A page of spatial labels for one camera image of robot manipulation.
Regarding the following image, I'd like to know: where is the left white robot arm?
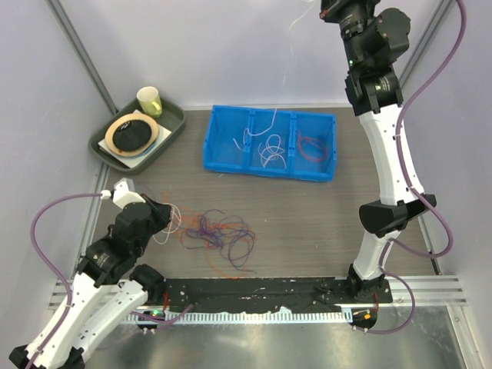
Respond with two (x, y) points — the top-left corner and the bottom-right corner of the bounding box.
(9, 195), (173, 368)

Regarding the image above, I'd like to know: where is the dark green tray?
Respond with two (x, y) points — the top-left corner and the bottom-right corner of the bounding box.
(88, 99), (185, 175)

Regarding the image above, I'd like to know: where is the orange wire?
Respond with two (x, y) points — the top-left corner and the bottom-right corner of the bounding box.
(296, 130), (328, 165)

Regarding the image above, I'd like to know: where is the white wire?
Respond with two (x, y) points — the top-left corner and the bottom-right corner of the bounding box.
(232, 0), (320, 170)

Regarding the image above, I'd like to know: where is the right corner aluminium post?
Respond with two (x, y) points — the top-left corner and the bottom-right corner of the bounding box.
(400, 0), (455, 86)

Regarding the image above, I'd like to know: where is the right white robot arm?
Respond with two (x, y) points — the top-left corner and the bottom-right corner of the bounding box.
(320, 1), (437, 304)

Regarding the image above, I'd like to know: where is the purple wire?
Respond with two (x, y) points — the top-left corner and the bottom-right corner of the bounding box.
(180, 207), (258, 274)

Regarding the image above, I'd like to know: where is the white paper pad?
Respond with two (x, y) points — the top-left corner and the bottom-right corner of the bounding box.
(98, 125), (171, 169)

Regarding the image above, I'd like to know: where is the corner aluminium post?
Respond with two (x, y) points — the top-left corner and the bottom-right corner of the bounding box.
(45, 0), (118, 114)
(400, 0), (455, 86)

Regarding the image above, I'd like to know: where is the yellow-green mug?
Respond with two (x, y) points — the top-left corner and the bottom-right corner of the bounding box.
(136, 86), (163, 118)

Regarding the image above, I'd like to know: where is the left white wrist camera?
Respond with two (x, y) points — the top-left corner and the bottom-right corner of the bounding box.
(100, 178), (145, 209)

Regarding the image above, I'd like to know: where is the blue three-compartment bin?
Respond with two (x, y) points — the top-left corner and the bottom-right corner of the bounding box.
(203, 105), (337, 182)

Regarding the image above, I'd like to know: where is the black round disc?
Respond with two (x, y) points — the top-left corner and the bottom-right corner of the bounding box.
(112, 120), (152, 151)

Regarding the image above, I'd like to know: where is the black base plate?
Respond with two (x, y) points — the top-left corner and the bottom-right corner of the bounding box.
(166, 277), (393, 314)

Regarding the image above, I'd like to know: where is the slotted cable duct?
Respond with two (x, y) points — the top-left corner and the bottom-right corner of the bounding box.
(122, 307), (353, 326)

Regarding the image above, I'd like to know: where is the left corner aluminium post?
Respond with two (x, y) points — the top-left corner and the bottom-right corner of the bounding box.
(45, 0), (118, 114)

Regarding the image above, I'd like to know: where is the tan tape roll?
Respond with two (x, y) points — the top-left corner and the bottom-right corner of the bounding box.
(105, 113), (158, 157)

